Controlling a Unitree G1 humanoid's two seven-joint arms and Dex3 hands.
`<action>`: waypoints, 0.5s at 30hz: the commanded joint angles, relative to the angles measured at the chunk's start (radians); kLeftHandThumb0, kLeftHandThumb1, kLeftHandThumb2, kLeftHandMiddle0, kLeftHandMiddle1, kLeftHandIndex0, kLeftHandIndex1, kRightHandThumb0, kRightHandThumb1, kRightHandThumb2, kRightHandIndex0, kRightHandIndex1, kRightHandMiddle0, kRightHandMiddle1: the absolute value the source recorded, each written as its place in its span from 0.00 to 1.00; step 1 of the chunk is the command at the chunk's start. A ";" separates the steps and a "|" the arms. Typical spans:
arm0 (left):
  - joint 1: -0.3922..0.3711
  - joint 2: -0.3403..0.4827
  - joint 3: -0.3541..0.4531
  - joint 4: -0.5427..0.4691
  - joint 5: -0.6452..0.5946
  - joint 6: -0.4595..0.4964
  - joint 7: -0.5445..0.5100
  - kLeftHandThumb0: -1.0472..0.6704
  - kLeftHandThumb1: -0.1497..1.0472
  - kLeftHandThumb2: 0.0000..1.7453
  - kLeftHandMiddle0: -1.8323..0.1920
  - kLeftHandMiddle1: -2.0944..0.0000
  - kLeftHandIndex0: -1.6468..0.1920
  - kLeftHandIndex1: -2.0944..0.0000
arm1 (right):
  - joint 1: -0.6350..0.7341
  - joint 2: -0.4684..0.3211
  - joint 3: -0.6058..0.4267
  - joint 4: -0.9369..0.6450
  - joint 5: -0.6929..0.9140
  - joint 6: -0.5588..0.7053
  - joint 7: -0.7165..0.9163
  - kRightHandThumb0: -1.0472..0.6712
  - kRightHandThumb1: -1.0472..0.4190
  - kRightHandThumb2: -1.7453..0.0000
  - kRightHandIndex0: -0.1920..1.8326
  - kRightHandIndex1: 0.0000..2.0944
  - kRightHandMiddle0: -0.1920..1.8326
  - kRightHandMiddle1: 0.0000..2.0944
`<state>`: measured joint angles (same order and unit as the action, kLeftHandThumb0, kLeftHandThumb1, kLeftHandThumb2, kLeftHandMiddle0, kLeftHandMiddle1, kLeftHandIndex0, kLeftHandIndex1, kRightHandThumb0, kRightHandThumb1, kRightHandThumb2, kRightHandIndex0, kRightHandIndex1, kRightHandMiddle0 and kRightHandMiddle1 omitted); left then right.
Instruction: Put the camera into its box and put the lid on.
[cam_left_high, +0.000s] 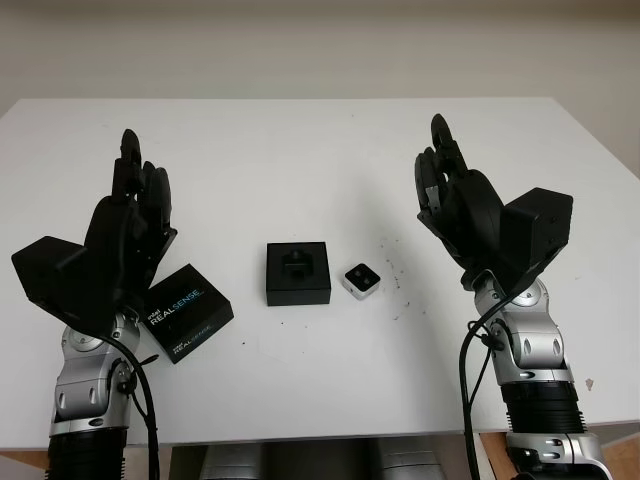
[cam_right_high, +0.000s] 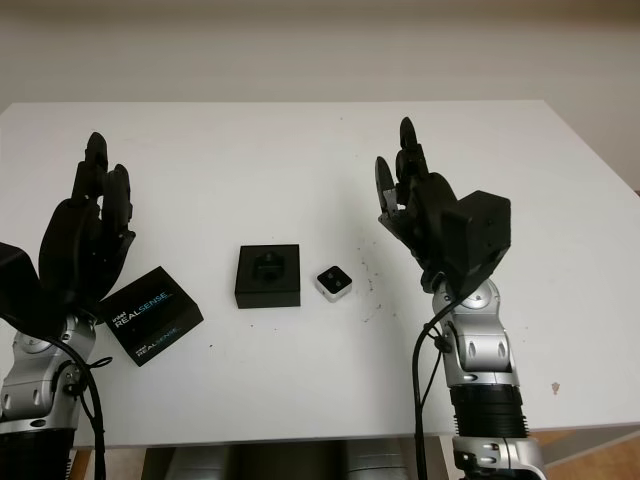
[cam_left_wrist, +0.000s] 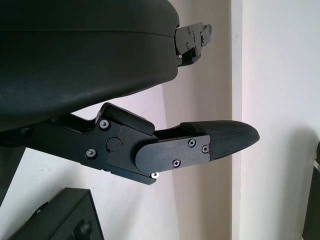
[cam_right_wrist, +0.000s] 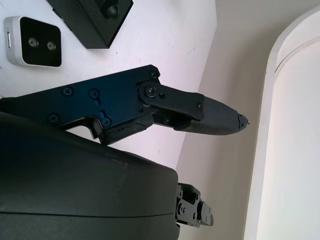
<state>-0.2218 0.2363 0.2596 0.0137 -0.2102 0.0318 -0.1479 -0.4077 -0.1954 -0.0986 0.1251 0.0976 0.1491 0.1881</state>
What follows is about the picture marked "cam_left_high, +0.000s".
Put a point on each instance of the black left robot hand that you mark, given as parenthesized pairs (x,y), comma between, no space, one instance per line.
(125,235)

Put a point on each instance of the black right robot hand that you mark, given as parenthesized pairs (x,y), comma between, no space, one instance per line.
(477,215)

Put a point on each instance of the small silver depth camera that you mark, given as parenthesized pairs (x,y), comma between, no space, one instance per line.
(361,280)

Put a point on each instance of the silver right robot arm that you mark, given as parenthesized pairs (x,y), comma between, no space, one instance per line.
(530,340)

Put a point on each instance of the black RealSense box lid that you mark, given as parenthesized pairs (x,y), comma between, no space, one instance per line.
(195,310)

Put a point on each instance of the black box base with insert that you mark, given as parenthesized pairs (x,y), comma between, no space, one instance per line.
(300,295)

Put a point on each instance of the grey left robot leg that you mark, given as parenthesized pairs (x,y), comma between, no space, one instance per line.
(230,462)

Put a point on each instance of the grey robot leg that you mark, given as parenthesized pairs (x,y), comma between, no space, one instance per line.
(230,462)
(407,460)

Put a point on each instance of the grey right robot leg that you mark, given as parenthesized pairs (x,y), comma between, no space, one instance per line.
(407,460)

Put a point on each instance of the dark robot pelvis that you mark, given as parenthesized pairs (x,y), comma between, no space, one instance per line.
(320,462)

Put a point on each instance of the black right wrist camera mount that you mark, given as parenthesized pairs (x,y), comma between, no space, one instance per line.
(540,225)

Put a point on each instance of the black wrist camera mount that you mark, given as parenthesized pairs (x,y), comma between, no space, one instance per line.
(540,225)
(45,270)

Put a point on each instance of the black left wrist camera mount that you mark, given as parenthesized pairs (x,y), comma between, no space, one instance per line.
(45,270)

